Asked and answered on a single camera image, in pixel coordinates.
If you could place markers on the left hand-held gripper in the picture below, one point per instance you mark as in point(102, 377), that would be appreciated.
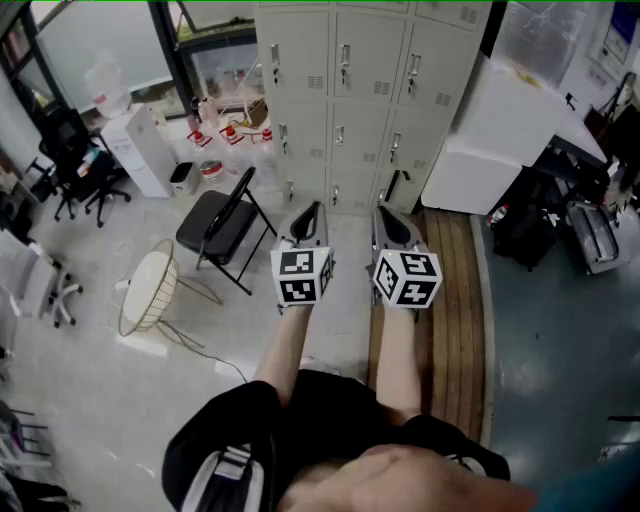
point(300, 275)

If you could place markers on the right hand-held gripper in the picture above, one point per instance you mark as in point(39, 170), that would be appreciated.
point(407, 277)

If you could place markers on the beige metal locker cabinet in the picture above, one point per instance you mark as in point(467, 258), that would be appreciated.
point(300, 65)

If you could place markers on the person's right forearm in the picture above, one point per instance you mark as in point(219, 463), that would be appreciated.
point(397, 360)

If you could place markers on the person's left forearm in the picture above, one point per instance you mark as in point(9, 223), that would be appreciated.
point(285, 350)

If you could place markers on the white box cabinet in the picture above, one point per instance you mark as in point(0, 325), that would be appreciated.
point(480, 150)

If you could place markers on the black folding chair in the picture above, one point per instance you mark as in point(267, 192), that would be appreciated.
point(215, 227)

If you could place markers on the clear water jug red cap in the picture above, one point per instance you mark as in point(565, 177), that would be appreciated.
point(231, 134)
point(265, 136)
point(199, 137)

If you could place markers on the red and white bottle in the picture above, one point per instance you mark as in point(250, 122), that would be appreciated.
point(499, 215)

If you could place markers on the clear bottle red label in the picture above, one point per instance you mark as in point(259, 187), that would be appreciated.
point(211, 170)

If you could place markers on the wooden slat bench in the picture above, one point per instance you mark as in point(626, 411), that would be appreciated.
point(455, 325)

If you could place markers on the black backpack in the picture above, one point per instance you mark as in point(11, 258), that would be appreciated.
point(525, 240)

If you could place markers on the pink pump bottle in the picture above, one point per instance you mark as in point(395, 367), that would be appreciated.
point(210, 111)
point(194, 112)

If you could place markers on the crumpled white tissue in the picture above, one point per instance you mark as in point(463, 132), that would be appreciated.
point(555, 218)

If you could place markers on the white water dispenser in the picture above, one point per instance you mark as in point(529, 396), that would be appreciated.
point(145, 155)

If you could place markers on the person's black striped shirt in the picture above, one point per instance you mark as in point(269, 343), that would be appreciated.
point(330, 415)

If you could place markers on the white power strip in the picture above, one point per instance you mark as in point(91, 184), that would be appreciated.
point(121, 286)

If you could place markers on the grey folded hand cart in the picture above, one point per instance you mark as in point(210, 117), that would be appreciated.
point(592, 235)

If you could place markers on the yellow printed packet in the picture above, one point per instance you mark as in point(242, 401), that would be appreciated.
point(529, 77)

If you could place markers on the grey desk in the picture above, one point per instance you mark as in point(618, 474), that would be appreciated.
point(580, 135)

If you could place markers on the black office chair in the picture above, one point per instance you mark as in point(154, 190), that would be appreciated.
point(85, 170)

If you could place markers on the clear dispenser water bottle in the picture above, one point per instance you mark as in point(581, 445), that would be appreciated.
point(107, 85)

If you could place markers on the coat rack with dark clothes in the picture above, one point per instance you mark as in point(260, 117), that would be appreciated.
point(620, 120)

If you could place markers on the person's face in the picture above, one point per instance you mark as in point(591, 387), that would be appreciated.
point(400, 485)

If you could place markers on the grey office chair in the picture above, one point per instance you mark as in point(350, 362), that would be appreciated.
point(35, 280)

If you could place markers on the teal headset edge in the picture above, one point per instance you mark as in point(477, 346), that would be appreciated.
point(600, 492)

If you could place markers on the black window frame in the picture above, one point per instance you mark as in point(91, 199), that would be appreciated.
point(167, 50)

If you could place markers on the silver foil wall sheet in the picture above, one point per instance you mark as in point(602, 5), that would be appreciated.
point(540, 40)

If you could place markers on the blue wall poster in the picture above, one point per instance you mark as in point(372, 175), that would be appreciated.
point(620, 30)

